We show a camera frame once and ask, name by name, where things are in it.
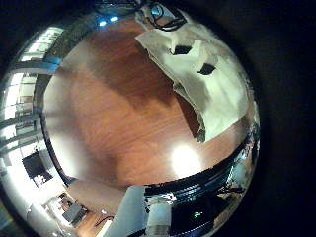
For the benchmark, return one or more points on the black monitor screen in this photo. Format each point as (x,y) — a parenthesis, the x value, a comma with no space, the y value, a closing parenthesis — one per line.
(34,164)

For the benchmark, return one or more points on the small grey cart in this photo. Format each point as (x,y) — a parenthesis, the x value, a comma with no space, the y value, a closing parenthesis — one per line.
(74,212)

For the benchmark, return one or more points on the white cloth garment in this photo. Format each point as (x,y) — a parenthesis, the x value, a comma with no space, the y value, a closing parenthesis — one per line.
(184,85)

